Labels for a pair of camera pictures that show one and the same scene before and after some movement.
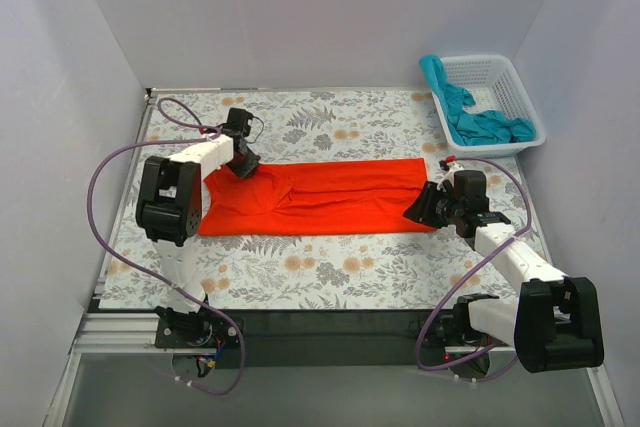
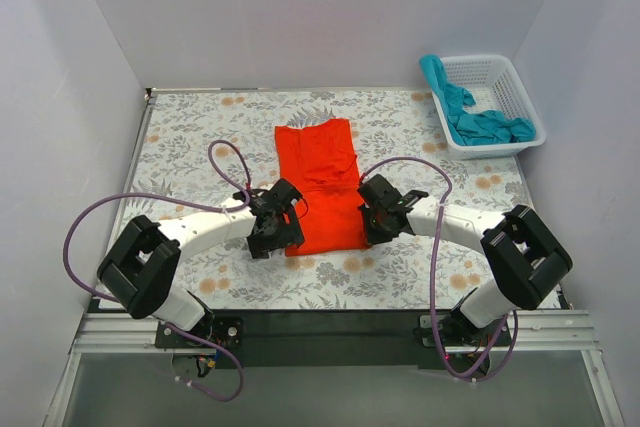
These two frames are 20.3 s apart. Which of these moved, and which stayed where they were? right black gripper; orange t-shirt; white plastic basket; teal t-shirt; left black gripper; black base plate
Moved: orange t-shirt; right black gripper; left black gripper
Stayed: black base plate; teal t-shirt; white plastic basket
